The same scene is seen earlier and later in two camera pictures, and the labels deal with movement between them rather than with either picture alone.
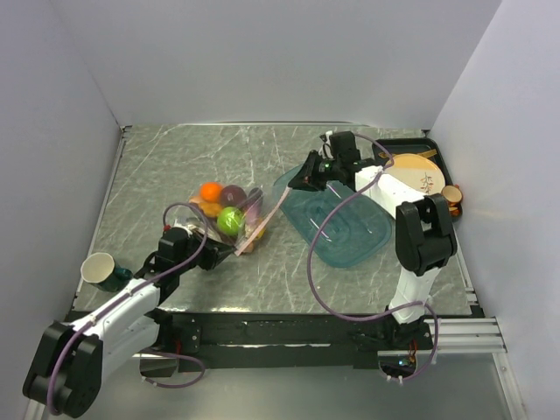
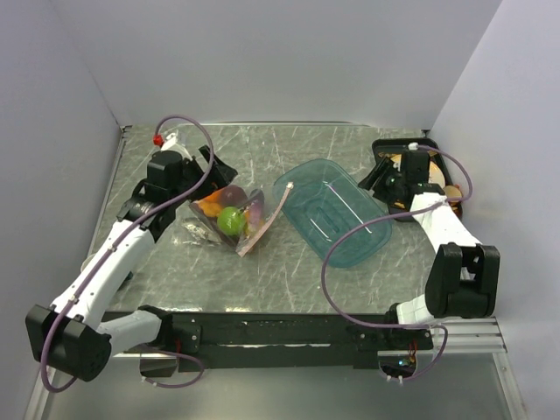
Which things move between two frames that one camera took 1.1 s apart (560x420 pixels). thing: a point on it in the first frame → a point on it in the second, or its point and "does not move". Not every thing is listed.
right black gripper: x=306 y=178 → x=367 y=181
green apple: x=230 y=220 does not move
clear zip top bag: x=231 y=214 does not move
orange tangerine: x=211 y=192 does not move
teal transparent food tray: x=358 y=234 does not move
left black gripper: x=214 y=250 → x=220 y=175
